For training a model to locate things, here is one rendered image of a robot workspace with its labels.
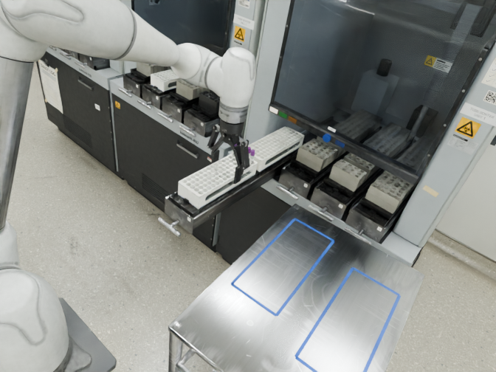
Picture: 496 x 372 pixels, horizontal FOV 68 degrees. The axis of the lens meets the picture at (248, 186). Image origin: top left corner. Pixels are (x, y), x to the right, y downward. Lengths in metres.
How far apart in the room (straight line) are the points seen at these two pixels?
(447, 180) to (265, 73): 0.74
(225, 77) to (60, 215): 1.59
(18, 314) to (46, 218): 1.63
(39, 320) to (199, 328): 0.33
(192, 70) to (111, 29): 0.48
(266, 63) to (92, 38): 0.90
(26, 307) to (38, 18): 0.50
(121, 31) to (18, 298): 0.52
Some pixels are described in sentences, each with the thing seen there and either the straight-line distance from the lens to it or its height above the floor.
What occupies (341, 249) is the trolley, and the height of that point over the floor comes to 0.82.
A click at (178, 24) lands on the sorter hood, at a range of 1.76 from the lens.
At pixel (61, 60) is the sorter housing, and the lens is 2.61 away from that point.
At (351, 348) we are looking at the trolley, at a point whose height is 0.82.
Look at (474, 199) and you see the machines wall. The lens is 2.56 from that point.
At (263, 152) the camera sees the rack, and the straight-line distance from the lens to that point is 1.42.
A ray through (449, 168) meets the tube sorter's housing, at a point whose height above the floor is 1.06.
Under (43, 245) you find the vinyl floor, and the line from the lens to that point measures 2.28.
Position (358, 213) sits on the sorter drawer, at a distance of 1.35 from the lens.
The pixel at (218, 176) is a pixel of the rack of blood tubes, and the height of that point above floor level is 0.86.
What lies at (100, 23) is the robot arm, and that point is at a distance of 0.67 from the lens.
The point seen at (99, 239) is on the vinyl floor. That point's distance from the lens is 2.24.
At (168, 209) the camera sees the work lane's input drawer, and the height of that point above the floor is 0.77.
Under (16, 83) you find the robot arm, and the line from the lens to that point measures 0.82.
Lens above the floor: 1.62
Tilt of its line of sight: 38 degrees down
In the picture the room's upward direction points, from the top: 11 degrees clockwise
